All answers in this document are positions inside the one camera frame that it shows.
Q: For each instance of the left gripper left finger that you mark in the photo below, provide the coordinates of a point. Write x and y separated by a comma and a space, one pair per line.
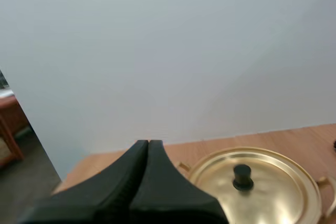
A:
105, 192

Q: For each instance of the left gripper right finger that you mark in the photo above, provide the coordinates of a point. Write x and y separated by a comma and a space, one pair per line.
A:
162, 197

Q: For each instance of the gold lid with black knob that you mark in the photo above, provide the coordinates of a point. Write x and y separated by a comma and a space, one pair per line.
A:
262, 203

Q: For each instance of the wooden cabinet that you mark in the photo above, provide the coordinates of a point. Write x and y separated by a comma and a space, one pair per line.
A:
10, 134

